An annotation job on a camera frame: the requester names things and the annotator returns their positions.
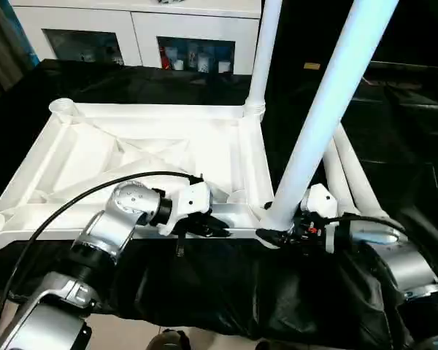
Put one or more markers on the white plastic table leg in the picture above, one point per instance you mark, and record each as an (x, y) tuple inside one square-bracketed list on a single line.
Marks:
[(263, 54), (359, 171), (332, 109), (337, 175)]

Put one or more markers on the white plastic table top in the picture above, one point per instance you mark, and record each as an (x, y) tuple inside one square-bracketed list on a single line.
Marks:
[(95, 146)]

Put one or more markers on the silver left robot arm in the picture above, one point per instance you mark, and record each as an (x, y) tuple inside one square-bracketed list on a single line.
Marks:
[(127, 204)]

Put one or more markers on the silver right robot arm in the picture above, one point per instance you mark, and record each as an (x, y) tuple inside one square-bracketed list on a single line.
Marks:
[(405, 262)]

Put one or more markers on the black mat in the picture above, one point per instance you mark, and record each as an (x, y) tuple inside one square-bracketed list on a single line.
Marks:
[(222, 284)]

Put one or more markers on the black left robot foot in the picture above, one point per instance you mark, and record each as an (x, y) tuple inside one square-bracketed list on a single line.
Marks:
[(168, 339)]

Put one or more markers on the black robot foot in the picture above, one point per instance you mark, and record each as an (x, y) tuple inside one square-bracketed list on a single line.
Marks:
[(168, 339), (266, 345)]

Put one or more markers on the black right robot foot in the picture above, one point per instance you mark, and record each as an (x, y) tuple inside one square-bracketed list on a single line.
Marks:
[(266, 345)]

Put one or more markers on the small white jar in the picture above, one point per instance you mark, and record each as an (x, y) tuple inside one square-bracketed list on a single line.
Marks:
[(203, 63), (178, 65), (223, 66)]

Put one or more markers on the small tan label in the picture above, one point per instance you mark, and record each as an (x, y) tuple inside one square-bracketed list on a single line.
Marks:
[(312, 66)]

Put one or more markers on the red bottle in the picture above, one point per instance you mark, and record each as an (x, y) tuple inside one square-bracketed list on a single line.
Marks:
[(165, 60)]

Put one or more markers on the white cabinet with glass doors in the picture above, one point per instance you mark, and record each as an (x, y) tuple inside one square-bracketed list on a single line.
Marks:
[(138, 22)]

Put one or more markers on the grey black toy figure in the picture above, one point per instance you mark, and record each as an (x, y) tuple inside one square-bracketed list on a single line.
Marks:
[(168, 1)]

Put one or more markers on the grey brown curtain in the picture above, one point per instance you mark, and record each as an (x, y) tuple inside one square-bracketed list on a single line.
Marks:
[(0, 54)]

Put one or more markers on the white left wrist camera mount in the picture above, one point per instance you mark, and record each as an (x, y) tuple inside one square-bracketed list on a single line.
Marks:
[(193, 197)]

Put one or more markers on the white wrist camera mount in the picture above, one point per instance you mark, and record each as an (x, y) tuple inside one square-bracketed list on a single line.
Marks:
[(193, 197), (323, 198)]

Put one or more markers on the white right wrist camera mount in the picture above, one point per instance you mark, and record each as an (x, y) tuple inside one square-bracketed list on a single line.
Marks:
[(323, 198)]

